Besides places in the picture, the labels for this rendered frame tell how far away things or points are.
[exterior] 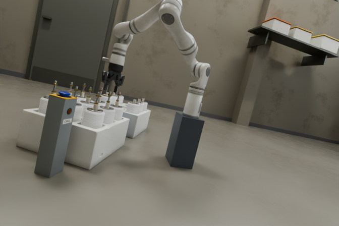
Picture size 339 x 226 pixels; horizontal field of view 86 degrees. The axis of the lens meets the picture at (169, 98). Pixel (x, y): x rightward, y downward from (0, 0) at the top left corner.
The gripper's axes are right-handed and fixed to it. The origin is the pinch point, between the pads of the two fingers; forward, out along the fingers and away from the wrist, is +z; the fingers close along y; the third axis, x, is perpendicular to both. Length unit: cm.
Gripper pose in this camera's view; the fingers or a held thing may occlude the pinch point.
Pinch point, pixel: (110, 90)
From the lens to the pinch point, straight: 103.8
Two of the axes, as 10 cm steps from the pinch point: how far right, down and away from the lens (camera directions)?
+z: -2.4, 9.7, 0.7
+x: -8.3, -2.4, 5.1
